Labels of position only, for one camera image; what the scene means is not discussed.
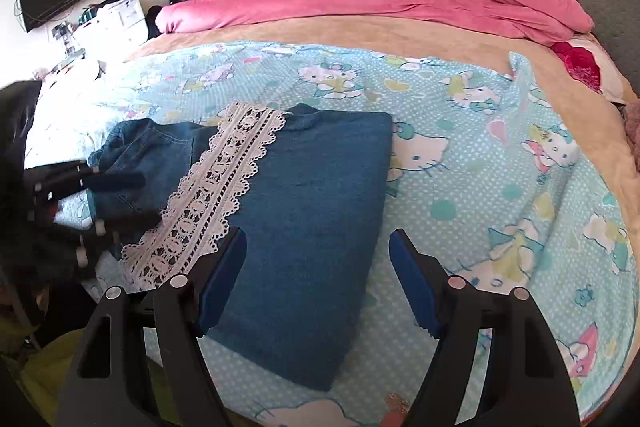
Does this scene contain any dark clothing pile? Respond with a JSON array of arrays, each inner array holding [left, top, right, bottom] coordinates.
[[145, 5, 163, 42]]

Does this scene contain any blue denim pants lace trim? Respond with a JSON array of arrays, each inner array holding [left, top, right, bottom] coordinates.
[[87, 102, 394, 393]]

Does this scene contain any white drawer cabinet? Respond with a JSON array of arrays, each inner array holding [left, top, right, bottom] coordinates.
[[75, 0, 146, 48]]

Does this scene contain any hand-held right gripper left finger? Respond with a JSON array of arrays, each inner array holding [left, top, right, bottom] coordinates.
[[55, 227, 248, 427]]

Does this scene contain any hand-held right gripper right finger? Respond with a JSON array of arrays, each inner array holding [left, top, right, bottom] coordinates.
[[388, 228, 581, 427]]

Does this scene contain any light blue cartoon printed sheet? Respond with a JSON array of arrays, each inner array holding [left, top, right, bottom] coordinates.
[[25, 41, 631, 427]]

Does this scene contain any floral pillow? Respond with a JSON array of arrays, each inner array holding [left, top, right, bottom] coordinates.
[[550, 34, 638, 105]]

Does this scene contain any beige plush blanket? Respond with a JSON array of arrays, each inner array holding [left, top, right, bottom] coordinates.
[[125, 14, 636, 188]]

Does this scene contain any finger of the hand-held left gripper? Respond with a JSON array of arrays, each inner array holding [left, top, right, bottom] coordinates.
[[35, 162, 146, 202], [75, 212, 162, 268]]

